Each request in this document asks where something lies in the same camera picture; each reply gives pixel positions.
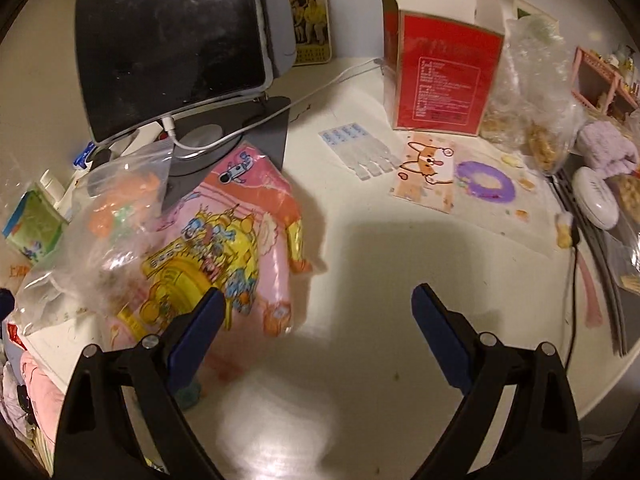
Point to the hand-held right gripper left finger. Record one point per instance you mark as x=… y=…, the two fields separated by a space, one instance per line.
x=192 y=345

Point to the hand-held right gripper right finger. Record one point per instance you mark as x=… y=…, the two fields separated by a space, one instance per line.
x=442 y=342

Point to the pink cartoon printed package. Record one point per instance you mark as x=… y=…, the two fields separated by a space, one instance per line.
x=240 y=240

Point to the pink clothes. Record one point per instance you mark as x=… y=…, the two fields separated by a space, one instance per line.
x=30 y=390

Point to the corgi printed card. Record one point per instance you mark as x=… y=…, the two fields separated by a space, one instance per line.
x=425 y=172

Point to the grey laptop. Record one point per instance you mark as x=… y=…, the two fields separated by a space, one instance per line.
x=610 y=285

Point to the small green box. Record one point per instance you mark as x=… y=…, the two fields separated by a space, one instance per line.
x=32 y=225

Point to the white round device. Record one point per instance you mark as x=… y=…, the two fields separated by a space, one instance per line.
x=595 y=197

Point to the strip of clear vials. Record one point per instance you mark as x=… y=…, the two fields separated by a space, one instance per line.
x=355 y=147

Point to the blue white packet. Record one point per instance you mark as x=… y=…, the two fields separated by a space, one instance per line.
x=90 y=155

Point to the bag of peanuts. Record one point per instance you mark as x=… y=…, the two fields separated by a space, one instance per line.
x=627 y=195

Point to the clear bag of snacks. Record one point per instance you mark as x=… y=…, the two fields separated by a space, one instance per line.
x=535 y=110

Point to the purple cloth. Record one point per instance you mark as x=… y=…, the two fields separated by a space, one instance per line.
x=607 y=142

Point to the red and white box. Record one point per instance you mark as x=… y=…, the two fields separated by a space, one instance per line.
x=440 y=75

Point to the pink desk rack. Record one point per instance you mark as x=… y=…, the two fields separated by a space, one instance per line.
x=600 y=80

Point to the photo calendar card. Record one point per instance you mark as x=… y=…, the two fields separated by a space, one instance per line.
x=310 y=17

